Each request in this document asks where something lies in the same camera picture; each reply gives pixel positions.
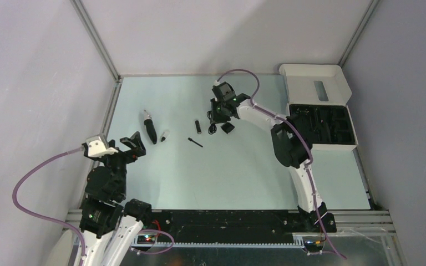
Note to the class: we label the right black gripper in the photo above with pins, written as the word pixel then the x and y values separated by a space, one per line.
pixel 216 117

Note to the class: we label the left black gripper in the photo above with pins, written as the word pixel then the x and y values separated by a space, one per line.
pixel 135 142

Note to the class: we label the black comb guard attachment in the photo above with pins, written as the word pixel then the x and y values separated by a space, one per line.
pixel 227 127

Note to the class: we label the black hair trimmer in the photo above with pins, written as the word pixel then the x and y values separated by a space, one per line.
pixel 150 128

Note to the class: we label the black cylindrical attachment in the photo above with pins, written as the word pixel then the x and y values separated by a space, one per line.
pixel 198 127

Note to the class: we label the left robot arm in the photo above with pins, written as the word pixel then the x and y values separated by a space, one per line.
pixel 109 222

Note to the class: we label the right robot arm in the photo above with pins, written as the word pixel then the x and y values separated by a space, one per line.
pixel 290 149

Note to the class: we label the small black cleaning brush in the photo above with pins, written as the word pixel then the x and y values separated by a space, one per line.
pixel 193 141

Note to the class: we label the white box with black tray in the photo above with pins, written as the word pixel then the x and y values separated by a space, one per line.
pixel 318 96

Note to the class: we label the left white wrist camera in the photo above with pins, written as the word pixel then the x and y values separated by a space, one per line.
pixel 97 147

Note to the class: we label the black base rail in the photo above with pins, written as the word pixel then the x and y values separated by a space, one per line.
pixel 230 227

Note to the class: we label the aluminium frame front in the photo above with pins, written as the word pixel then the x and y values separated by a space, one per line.
pixel 349 223

